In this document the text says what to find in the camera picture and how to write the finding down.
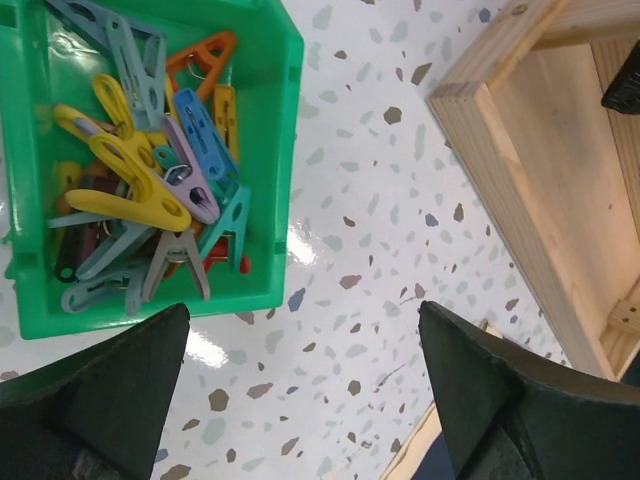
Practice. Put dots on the purple clothes peg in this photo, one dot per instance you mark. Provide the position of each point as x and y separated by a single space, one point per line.
193 190

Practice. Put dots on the grey clothes peg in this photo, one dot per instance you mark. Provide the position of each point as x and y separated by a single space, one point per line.
176 249

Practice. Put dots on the yellow clothes peg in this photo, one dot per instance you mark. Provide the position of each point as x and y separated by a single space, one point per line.
150 202

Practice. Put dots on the light blue clothes peg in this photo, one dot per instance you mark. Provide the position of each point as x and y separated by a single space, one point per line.
140 54

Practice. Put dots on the navy underwear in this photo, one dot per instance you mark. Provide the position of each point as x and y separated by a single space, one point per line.
424 454

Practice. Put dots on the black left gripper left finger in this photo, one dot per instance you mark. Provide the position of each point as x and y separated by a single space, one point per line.
98 413

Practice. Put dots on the red clothes peg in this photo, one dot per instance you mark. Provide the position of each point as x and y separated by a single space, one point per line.
220 254

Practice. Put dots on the green peg basket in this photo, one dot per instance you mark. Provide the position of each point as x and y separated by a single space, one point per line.
45 62

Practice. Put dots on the wooden rack base tray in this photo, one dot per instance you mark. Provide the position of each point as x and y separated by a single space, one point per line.
557 172

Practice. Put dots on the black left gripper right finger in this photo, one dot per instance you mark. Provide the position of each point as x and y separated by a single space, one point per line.
507 413

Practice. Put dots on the turquoise peg in basket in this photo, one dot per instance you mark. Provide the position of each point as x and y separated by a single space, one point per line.
234 203

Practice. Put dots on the yellow peg in basket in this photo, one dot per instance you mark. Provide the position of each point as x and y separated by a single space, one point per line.
110 95

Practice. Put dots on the black hanging underwear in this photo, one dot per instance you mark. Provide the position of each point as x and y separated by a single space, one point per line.
623 93

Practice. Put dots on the orange clothes peg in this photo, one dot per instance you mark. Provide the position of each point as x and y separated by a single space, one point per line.
210 55

